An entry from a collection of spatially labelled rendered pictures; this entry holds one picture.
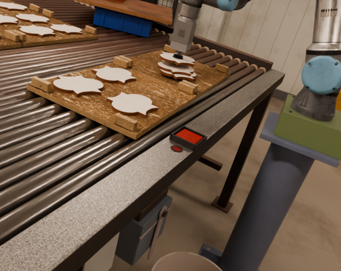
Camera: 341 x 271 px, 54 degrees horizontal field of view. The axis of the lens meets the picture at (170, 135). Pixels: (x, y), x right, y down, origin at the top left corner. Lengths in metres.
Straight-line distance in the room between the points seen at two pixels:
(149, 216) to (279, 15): 4.18
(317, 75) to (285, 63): 3.71
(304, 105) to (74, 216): 0.90
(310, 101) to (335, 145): 0.17
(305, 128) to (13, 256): 0.97
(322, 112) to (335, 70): 0.22
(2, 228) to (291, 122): 0.94
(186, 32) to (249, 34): 3.56
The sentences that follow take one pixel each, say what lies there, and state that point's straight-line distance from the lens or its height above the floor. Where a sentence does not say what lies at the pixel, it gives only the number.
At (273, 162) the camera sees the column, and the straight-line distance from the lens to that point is 1.33.
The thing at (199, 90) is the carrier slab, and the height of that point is 0.94.
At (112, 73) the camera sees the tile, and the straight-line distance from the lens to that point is 1.15.
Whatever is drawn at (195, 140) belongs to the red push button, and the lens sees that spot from 0.88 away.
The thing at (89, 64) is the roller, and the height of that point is 0.91.
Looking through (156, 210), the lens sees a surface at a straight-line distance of 0.77.
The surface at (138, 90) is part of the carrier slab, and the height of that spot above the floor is 0.94.
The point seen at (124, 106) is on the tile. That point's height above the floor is 0.95.
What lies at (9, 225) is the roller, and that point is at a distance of 0.58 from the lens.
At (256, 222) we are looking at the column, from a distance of 1.46.
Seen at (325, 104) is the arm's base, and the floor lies 1.02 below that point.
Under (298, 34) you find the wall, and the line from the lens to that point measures 4.74.
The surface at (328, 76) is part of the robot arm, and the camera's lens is 1.09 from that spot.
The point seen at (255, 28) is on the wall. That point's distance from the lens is 4.78.
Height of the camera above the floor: 1.32
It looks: 27 degrees down
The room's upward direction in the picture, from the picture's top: 15 degrees clockwise
